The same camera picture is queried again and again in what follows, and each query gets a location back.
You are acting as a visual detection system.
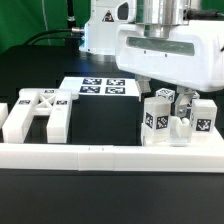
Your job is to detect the white chair back frame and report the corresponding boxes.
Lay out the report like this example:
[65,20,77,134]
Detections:
[2,88,79,143]

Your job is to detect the white block at left edge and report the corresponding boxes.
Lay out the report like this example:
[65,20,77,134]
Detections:
[0,103,8,129]

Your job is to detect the white U-shaped fence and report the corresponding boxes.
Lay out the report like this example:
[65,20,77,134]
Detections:
[0,136,224,173]

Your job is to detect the white chair seat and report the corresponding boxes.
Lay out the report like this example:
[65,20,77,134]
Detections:
[140,116,201,148]

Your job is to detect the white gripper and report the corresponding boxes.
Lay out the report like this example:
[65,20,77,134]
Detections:
[114,0,224,118]

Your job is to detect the black cables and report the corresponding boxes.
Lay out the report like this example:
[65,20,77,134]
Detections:
[23,27,86,46]

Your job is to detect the white marker sheet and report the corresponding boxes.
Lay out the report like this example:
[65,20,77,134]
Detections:
[60,77,139,97]

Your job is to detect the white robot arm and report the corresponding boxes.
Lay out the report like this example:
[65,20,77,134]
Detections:
[80,0,224,117]

